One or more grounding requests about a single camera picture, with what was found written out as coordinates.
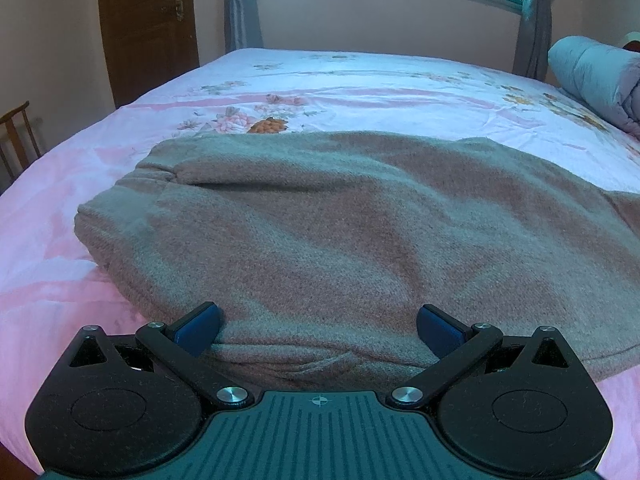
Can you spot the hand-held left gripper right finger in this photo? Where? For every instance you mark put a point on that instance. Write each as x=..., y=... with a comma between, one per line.
x=440, y=332

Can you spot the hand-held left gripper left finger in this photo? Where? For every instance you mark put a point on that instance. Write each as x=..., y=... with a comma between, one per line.
x=197, y=330

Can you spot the grey-brown fleece pants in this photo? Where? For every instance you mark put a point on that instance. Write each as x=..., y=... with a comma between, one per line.
x=350, y=220

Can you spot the bed with pink floral sheet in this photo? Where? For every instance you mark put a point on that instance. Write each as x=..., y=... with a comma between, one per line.
x=360, y=87

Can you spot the wooden chair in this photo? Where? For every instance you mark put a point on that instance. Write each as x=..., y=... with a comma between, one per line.
x=15, y=135

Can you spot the rolled grey quilt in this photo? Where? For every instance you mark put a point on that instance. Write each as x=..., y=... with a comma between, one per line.
x=595, y=75

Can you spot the brown wooden door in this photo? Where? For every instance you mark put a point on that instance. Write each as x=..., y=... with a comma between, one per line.
x=145, y=30

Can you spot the grey curtain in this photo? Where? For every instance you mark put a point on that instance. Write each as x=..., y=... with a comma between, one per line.
x=535, y=20
x=242, y=5

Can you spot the red and white headboard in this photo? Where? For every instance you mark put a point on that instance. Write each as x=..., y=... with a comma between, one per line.
x=631, y=40

